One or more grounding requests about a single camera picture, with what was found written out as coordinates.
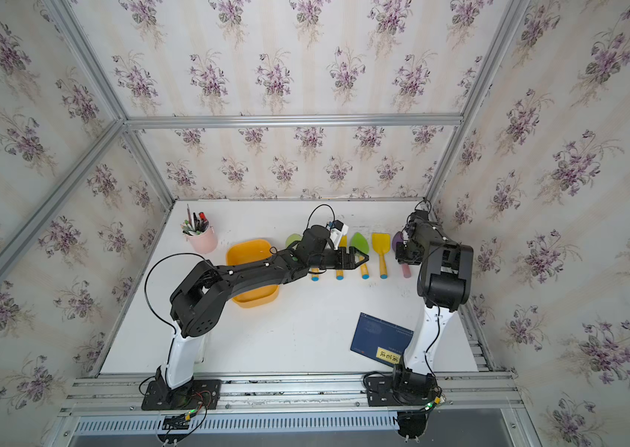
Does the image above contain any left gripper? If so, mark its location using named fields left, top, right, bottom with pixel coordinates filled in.
left=306, top=247, right=371, bottom=271

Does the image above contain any purple shovel pink handle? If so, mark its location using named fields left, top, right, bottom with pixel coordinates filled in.
left=391, top=231, right=412, bottom=279

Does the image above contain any green shovel orange handle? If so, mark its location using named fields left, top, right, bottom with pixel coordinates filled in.
left=350, top=233, right=370, bottom=279

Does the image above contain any green round spatula wooden handle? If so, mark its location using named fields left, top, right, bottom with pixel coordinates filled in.
left=285, top=234, right=302, bottom=247

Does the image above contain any yellow storage box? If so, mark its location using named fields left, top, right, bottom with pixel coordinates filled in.
left=227, top=238, right=280, bottom=308

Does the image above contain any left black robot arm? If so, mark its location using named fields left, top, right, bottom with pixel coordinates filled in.
left=157, top=221, right=369, bottom=389

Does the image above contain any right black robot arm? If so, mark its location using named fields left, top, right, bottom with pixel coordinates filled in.
left=394, top=210, right=474, bottom=375

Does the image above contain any blue book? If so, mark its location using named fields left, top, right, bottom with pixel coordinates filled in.
left=350, top=313, right=414, bottom=366

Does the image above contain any pink pen cup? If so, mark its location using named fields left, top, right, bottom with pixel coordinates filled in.
left=181, top=206, right=218, bottom=254

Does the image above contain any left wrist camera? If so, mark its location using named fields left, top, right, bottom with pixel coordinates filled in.
left=328, top=220, right=349, bottom=248

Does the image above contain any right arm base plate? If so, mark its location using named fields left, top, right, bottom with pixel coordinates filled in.
left=363, top=372, right=443, bottom=410

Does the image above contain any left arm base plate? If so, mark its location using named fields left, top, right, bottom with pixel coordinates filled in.
left=141, top=379, right=223, bottom=411

